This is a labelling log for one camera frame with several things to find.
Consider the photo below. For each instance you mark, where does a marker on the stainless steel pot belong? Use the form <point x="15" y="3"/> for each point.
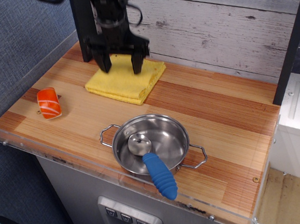
<point x="149" y="133"/>

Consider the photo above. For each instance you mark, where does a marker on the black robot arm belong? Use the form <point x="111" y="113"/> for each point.
<point x="111" y="12"/>

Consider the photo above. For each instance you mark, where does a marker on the black right vertical post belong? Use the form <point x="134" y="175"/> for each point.
<point x="288" y="61"/>

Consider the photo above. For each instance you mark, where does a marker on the yellow towel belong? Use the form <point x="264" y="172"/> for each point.
<point x="121" y="84"/>

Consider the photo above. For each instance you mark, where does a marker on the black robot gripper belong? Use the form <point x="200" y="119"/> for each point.
<point x="120" y="40"/>

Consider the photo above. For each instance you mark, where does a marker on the silver button control panel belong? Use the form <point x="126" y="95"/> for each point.
<point x="114" y="212"/>

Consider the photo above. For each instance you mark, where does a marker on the black left vertical post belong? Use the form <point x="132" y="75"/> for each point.
<point x="85" y="26"/>

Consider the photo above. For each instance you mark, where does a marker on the clear acrylic table guard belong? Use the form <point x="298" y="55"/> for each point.
<point x="75" y="182"/>

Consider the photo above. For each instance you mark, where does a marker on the black vertical post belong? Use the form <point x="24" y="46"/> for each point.
<point x="288" y="61"/>
<point x="85" y="26"/>

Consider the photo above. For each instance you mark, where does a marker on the white ribbed appliance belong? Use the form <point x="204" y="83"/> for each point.
<point x="285" y="152"/>

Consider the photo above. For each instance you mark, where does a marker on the orange salmon sushi toy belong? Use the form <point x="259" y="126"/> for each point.
<point x="48" y="102"/>

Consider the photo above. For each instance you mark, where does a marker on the blue handled metal spoon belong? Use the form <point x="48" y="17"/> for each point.
<point x="154" y="166"/>

